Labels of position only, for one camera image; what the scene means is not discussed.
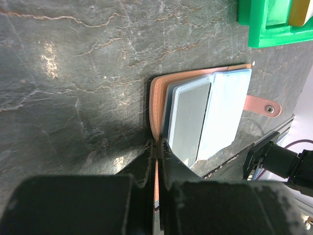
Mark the pink leather card holder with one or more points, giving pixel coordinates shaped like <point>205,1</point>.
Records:
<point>227,100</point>

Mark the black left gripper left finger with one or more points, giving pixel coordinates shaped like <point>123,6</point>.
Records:
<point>120,204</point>

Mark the green plastic bin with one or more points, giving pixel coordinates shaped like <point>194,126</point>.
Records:
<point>268,23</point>

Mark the white cards in bin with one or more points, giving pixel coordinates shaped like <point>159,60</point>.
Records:
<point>301,11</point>

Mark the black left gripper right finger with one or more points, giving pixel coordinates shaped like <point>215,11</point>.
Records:
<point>190,205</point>

